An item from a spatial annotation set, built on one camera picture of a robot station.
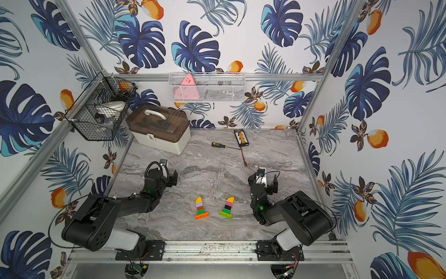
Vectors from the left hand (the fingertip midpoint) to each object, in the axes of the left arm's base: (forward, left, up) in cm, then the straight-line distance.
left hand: (165, 167), depth 91 cm
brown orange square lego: (-17, -20, -7) cm, 28 cm away
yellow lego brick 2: (-12, -36, -6) cm, 38 cm away
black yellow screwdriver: (+23, -28, -6) cm, 36 cm away
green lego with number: (-18, -34, -6) cm, 39 cm away
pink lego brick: (-14, -35, -7) cm, 38 cm away
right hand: (-1, -53, +1) cm, 53 cm away
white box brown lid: (+20, +7, +9) cm, 23 cm away
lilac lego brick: (-16, -20, -6) cm, 26 cm away
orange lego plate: (-22, -21, -7) cm, 31 cm away
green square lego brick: (-19, -21, -8) cm, 30 cm away
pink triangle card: (+31, -10, +27) cm, 42 cm away
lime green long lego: (-20, -33, -7) cm, 39 cm away
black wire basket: (+7, +32, +27) cm, 42 cm away
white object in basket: (+14, +23, +27) cm, 38 cm away
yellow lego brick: (-14, -19, -6) cm, 24 cm away
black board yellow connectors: (+31, -40, -7) cm, 51 cm away
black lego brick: (-16, -34, -6) cm, 38 cm away
